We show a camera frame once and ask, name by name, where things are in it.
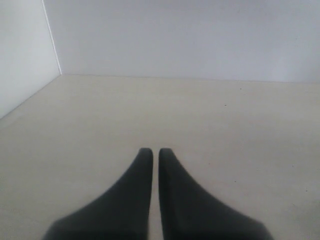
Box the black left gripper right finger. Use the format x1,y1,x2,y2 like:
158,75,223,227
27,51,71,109
158,148,273,240

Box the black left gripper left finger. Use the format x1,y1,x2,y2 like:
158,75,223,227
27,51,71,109
43,148,153,240

